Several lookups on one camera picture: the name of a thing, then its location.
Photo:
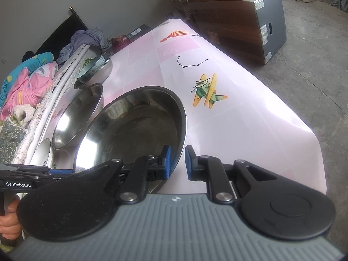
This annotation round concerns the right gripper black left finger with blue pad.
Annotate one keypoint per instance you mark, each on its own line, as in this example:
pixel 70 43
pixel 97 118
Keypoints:
pixel 144 169

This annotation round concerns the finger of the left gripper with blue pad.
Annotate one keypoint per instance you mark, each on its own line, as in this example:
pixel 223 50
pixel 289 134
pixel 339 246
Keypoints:
pixel 55 171

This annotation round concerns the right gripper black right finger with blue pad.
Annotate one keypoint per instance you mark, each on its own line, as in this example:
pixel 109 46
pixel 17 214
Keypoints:
pixel 211 171

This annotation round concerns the large stainless steel basin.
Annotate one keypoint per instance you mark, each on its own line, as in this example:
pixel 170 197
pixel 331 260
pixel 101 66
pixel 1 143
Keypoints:
pixel 138 123

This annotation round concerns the green patterned ceramic bowl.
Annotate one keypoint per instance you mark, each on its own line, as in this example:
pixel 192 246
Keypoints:
pixel 88 71

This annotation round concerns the white calligraphy ceramic plate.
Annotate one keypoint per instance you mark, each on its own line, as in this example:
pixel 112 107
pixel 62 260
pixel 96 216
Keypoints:
pixel 43 155

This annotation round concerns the person's left hand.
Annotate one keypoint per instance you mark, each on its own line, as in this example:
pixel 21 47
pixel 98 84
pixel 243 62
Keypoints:
pixel 10 227

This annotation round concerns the green leaf pattern pillow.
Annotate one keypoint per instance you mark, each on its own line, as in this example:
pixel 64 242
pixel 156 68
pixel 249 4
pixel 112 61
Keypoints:
pixel 11 137

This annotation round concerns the pink balloon print tablecloth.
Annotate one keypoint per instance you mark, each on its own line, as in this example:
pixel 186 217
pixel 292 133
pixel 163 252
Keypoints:
pixel 230 113

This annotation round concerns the white fluffy blanket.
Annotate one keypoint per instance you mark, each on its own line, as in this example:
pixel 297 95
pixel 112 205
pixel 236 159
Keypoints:
pixel 22 114

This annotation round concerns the pink and blue blanket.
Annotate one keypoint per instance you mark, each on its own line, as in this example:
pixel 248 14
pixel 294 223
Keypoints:
pixel 28 83

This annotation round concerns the white quilted mattress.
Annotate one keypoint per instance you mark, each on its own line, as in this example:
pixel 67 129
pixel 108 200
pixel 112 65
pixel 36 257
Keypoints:
pixel 32 132

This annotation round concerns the small stainless steel bowl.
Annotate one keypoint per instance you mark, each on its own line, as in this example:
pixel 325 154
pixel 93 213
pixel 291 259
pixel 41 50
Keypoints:
pixel 100 76

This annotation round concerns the green leafy vegetable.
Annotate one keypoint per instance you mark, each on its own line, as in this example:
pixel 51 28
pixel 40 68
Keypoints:
pixel 87 61

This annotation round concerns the black headboard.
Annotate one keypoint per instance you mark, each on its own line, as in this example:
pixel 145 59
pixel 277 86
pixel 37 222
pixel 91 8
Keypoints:
pixel 60 37

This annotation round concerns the grey blue clothing pile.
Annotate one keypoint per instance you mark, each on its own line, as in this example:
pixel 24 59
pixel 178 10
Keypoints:
pixel 94 37

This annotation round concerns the large brown cardboard box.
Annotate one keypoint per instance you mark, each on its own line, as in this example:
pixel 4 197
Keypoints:
pixel 253 29

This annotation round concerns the dark printed flat box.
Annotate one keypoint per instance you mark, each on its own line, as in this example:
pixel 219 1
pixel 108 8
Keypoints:
pixel 120 42

